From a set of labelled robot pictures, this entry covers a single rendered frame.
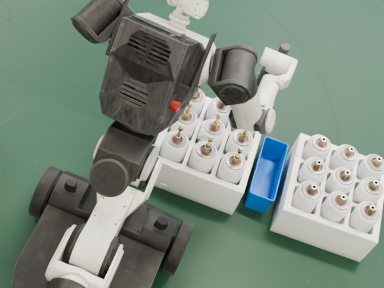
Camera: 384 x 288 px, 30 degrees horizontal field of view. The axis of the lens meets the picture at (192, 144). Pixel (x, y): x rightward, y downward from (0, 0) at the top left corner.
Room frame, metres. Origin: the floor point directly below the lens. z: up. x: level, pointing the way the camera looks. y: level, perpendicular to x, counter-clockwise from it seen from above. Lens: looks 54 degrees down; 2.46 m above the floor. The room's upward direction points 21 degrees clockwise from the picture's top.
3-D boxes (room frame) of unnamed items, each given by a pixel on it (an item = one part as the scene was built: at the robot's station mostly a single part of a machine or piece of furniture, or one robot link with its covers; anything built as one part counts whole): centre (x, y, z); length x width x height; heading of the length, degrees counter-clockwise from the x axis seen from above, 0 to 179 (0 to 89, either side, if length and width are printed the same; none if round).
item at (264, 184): (1.73, -0.33, 0.06); 0.30 x 0.11 x 0.12; 1
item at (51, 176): (1.27, 0.44, 0.10); 0.20 x 0.05 x 0.20; 178
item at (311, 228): (1.73, -0.60, 0.09); 0.39 x 0.39 x 0.18; 2
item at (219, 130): (1.72, -0.06, 0.25); 0.08 x 0.08 x 0.01
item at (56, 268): (0.99, 0.18, 0.28); 0.21 x 0.20 x 0.13; 178
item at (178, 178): (1.72, -0.06, 0.09); 0.39 x 0.39 x 0.18; 1
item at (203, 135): (1.72, -0.06, 0.16); 0.10 x 0.10 x 0.18
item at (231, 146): (1.72, -0.18, 0.16); 0.10 x 0.10 x 0.18
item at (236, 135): (1.72, -0.18, 0.25); 0.08 x 0.08 x 0.01
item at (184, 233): (1.25, -0.09, 0.10); 0.20 x 0.05 x 0.20; 178
